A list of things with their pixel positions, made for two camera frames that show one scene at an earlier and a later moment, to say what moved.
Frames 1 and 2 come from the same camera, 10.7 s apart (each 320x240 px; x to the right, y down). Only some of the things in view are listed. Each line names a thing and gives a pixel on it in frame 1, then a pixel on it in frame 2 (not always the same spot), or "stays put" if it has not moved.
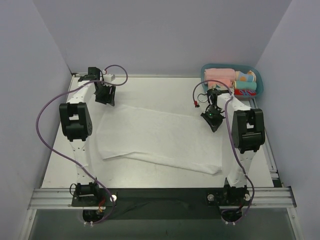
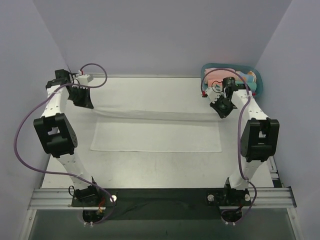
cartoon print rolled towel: x=240 y=76 stays put
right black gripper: x=212 y=119 -> x=222 y=107
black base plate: x=151 y=204 stays put
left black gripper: x=105 y=94 -> x=81 y=95
